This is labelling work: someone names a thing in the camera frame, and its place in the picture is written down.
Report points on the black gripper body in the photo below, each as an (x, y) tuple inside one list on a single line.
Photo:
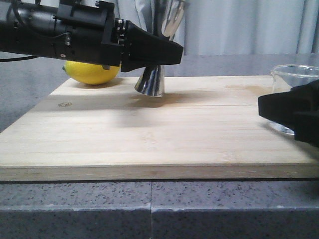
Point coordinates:
[(94, 34)]

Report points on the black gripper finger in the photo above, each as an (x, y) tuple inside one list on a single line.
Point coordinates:
[(297, 109), (142, 49)]

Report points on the clear glass measuring beaker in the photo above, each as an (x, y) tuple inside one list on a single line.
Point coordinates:
[(286, 77)]

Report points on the steel double jigger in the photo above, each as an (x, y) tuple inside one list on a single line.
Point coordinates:
[(167, 17)]

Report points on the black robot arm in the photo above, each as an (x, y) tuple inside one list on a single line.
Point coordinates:
[(32, 29)]

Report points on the yellow lemon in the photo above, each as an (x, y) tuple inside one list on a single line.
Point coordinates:
[(90, 74)]

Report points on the grey curtain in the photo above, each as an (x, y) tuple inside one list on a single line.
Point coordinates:
[(242, 27)]

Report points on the wooden cutting board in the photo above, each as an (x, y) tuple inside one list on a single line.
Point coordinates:
[(202, 128)]

